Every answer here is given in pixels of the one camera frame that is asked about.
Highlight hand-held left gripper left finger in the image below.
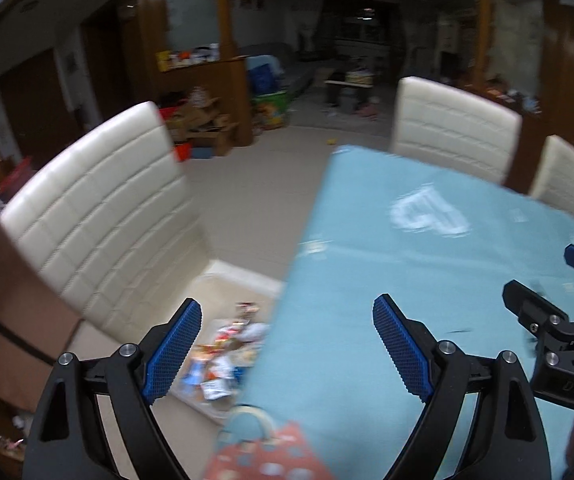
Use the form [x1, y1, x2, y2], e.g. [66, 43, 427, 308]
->
[22, 297, 203, 480]

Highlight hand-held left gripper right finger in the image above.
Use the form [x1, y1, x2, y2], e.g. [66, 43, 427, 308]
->
[372, 294, 553, 480]

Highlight pile of discarded wrappers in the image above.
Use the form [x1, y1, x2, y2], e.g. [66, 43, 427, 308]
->
[182, 302, 270, 402]

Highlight cream quilted dining chair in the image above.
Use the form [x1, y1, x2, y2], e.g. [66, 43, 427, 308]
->
[389, 76, 523, 183]
[0, 101, 288, 423]
[527, 135, 574, 221]

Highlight blue printed tablecloth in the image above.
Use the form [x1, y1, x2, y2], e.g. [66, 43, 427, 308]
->
[202, 145, 574, 480]

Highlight pile of cardboard boxes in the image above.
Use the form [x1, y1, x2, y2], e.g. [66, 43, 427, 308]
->
[162, 95, 240, 158]

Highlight green printed bag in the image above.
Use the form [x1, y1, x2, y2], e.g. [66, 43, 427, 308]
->
[252, 90, 288, 131]

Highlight low coffee table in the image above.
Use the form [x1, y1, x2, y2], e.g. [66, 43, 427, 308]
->
[326, 72, 375, 111]

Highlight wooden partition cabinet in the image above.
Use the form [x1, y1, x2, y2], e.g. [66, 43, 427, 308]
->
[157, 55, 253, 148]

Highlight blue bag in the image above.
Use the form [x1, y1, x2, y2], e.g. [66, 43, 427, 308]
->
[247, 57, 278, 96]

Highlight row of small boxes bottles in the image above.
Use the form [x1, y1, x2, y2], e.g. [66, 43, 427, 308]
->
[157, 45, 220, 71]

